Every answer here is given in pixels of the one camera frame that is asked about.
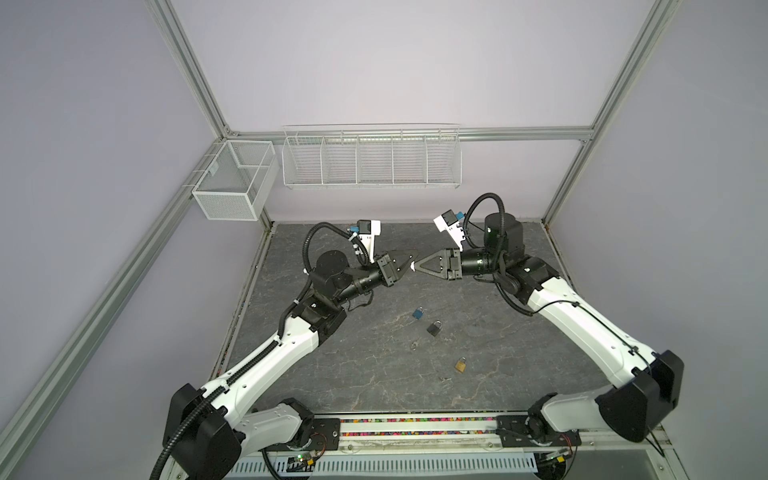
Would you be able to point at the white mesh box basket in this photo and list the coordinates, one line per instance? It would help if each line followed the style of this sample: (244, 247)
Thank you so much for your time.
(237, 181)

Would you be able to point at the dark grey padlock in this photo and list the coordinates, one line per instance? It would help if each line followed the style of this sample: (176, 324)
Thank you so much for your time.
(435, 328)

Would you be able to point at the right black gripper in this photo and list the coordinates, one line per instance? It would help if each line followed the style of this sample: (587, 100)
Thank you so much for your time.
(454, 255)

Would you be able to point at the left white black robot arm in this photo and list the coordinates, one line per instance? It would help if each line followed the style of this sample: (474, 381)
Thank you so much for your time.
(208, 429)

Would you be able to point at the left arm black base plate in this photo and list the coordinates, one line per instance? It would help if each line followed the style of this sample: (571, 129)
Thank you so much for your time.
(319, 434)

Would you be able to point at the brass padlock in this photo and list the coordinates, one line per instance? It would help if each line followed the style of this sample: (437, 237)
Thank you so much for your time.
(461, 365)

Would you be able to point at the white wire shelf basket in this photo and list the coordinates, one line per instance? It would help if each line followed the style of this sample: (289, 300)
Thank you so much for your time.
(406, 155)

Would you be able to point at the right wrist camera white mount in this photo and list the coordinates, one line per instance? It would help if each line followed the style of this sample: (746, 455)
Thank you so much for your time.
(451, 223)

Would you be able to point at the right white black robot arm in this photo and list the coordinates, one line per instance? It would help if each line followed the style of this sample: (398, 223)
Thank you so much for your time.
(644, 385)

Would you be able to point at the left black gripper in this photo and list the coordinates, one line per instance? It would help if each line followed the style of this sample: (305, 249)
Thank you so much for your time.
(387, 269)

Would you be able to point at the white vented cable duct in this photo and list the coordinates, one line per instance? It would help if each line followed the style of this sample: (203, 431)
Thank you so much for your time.
(406, 466)

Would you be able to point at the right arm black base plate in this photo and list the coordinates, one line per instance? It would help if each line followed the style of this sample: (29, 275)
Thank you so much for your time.
(516, 433)

